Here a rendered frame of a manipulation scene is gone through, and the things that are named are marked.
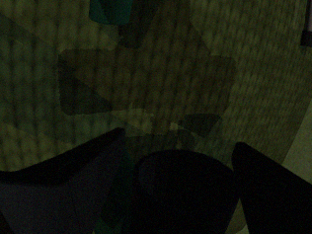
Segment dark green post with cap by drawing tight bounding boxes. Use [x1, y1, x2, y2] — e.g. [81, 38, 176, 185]
[93, 147, 133, 234]

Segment dark green long cylinder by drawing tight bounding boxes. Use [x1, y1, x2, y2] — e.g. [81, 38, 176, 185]
[89, 0, 132, 25]

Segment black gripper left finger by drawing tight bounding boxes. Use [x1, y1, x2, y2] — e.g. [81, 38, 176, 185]
[0, 128, 124, 234]

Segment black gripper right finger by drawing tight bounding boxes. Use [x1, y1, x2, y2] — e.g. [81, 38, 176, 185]
[232, 141, 312, 234]

